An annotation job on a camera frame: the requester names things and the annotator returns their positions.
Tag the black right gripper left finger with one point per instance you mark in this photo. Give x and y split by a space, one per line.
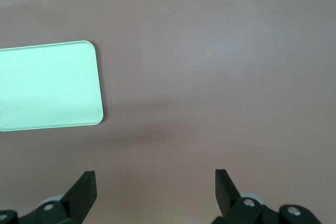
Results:
78 197

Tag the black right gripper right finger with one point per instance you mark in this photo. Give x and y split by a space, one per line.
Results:
228 197

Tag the light green rectangular tray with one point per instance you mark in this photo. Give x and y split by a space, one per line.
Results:
50 85

